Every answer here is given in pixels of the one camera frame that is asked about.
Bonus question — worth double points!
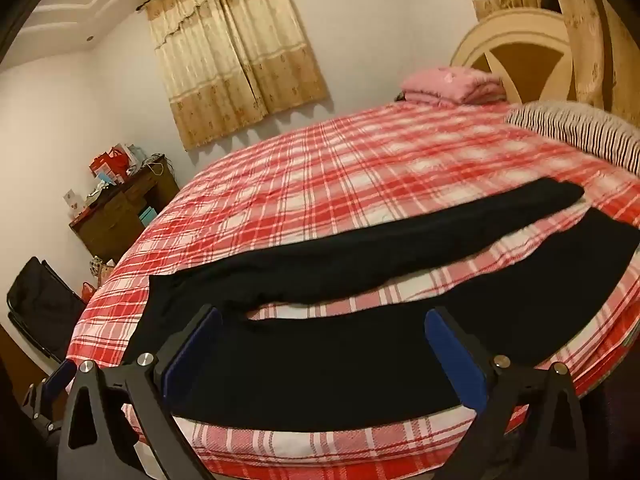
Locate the striped pillow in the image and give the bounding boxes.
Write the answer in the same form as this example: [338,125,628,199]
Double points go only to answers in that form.
[505,101,640,176]

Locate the beige floral drape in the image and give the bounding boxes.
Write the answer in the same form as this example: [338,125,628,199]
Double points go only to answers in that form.
[457,0,640,122]

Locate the black pants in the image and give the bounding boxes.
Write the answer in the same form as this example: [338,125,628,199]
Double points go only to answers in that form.
[127,178,640,433]

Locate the red gift bags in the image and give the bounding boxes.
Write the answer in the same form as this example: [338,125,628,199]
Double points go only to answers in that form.
[89,144,133,183]

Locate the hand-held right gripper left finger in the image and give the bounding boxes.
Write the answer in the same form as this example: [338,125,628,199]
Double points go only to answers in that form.
[57,305,223,480]

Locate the red plaid blanket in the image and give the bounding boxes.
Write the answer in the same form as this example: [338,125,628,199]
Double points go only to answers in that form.
[65,101,640,477]

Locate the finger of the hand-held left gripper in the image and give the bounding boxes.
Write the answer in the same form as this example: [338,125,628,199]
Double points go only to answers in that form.
[41,359,79,398]

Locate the black folding chair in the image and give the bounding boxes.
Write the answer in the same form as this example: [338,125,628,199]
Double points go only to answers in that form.
[6,256,87,362]

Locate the beige patterned window curtain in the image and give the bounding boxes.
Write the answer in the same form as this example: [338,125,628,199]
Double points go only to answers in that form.
[136,0,333,152]

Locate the cream and brown headboard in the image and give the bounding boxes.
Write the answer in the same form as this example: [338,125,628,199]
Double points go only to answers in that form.
[450,7,581,106]

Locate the dark wooden desk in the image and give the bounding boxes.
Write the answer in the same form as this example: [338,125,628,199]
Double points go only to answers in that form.
[69,156,181,267]

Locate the white card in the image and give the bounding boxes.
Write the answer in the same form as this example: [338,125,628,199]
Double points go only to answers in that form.
[63,189,84,219]

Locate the pink folded blanket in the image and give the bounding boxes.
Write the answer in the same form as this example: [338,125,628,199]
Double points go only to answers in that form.
[402,65,506,107]

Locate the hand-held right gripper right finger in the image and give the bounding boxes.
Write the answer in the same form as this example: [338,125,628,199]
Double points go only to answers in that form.
[425,307,591,480]

